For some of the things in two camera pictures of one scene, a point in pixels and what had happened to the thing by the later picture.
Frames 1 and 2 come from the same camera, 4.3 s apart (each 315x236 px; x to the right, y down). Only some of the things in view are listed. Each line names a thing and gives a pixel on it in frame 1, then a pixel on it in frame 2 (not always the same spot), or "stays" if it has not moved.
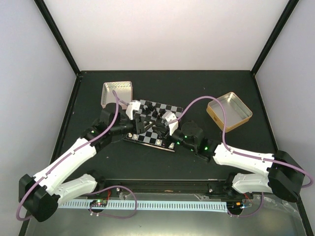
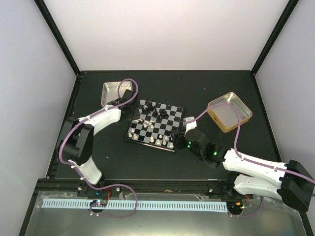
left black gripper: (140, 129) -> (137, 115)
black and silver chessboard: (149, 127) stays
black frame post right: (289, 9) stays
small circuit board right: (235, 206) stays
